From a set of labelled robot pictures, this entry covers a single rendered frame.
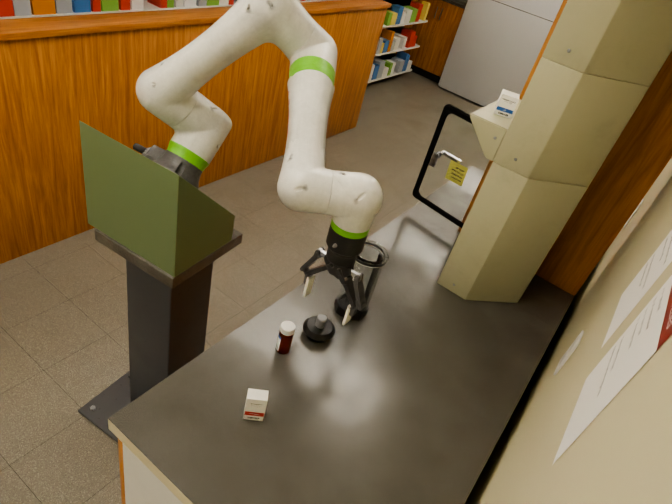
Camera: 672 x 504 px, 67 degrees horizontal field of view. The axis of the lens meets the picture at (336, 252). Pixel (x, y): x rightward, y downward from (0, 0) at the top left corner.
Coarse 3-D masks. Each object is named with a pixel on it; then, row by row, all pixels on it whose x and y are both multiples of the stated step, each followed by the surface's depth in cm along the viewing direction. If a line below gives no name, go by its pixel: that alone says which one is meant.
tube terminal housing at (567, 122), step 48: (528, 96) 133; (576, 96) 127; (624, 96) 129; (528, 144) 138; (576, 144) 136; (480, 192) 151; (528, 192) 144; (576, 192) 147; (480, 240) 157; (528, 240) 156; (480, 288) 167
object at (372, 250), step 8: (368, 240) 144; (368, 248) 144; (376, 248) 143; (384, 248) 142; (360, 256) 146; (368, 256) 146; (376, 256) 144; (384, 256) 139; (360, 264) 138; (376, 264) 136; (368, 272) 138; (376, 272) 140; (352, 280) 142; (368, 280) 140; (376, 280) 143; (368, 288) 143; (344, 296) 146; (368, 296) 145; (344, 304) 147; (360, 312) 149
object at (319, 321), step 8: (312, 320) 141; (320, 320) 138; (328, 320) 142; (304, 328) 139; (312, 328) 139; (320, 328) 139; (328, 328) 140; (312, 336) 137; (320, 336) 137; (328, 336) 138
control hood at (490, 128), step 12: (492, 108) 151; (516, 108) 156; (480, 120) 143; (492, 120) 143; (504, 120) 145; (480, 132) 144; (492, 132) 142; (504, 132) 140; (480, 144) 146; (492, 144) 143; (492, 156) 145
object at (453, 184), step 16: (448, 128) 186; (464, 128) 181; (448, 144) 188; (464, 144) 183; (448, 160) 190; (464, 160) 185; (480, 160) 181; (432, 176) 197; (448, 176) 192; (464, 176) 187; (480, 176) 183; (432, 192) 199; (448, 192) 194; (464, 192) 190; (448, 208) 197; (464, 208) 192
